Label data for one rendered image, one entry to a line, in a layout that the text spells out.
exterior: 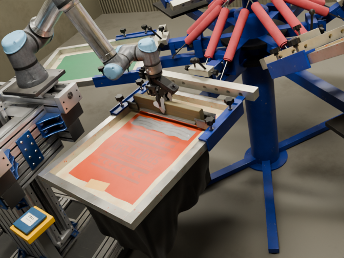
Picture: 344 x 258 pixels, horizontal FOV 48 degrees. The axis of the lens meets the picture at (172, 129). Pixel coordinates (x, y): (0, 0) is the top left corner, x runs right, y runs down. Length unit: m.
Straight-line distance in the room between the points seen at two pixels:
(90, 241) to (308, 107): 2.09
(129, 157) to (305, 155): 1.62
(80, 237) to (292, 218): 1.33
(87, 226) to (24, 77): 1.11
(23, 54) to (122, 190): 0.77
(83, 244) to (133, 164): 0.95
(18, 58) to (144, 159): 0.73
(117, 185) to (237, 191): 1.32
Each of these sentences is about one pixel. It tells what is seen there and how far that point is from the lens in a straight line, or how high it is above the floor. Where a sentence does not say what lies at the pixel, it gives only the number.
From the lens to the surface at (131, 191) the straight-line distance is 1.56.
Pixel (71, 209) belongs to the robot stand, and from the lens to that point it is 2.75.
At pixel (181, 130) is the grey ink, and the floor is 0.96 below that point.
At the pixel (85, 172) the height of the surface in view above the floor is 0.95.
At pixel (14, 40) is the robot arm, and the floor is 1.48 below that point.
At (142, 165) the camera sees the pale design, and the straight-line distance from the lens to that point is 1.66.
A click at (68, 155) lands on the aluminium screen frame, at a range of 1.83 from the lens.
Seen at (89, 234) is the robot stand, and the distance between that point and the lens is 2.54.
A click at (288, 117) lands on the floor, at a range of 3.37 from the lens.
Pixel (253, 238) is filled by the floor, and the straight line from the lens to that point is 2.51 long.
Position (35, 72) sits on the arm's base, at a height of 1.31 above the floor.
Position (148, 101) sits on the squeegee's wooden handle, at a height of 1.05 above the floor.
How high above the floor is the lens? 2.01
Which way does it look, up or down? 35 degrees down
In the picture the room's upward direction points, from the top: 15 degrees counter-clockwise
